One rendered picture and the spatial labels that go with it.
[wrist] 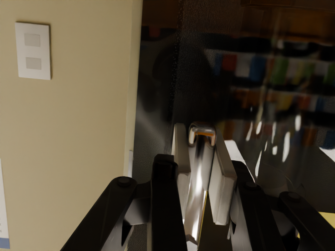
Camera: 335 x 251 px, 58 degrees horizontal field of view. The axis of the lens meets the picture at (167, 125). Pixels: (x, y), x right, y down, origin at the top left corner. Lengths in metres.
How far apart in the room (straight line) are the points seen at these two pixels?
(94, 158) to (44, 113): 0.16
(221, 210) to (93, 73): 0.56
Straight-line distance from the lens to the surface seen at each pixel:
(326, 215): 0.29
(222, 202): 0.16
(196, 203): 0.19
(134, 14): 0.22
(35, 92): 0.74
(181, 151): 0.17
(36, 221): 0.90
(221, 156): 0.17
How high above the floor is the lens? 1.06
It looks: 20 degrees up
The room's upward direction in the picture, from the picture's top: 174 degrees counter-clockwise
